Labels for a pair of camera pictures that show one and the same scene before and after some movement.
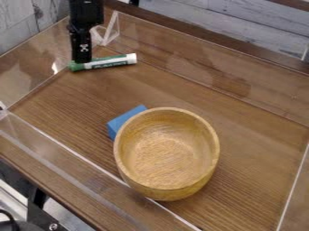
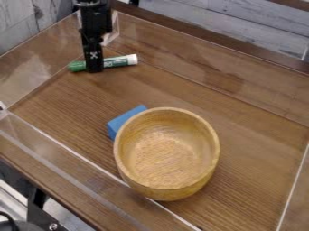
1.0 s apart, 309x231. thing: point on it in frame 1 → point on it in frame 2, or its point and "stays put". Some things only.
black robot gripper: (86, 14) → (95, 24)
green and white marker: (102, 62) stays put
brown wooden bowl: (166, 151) stays put
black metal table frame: (39, 216) stays put
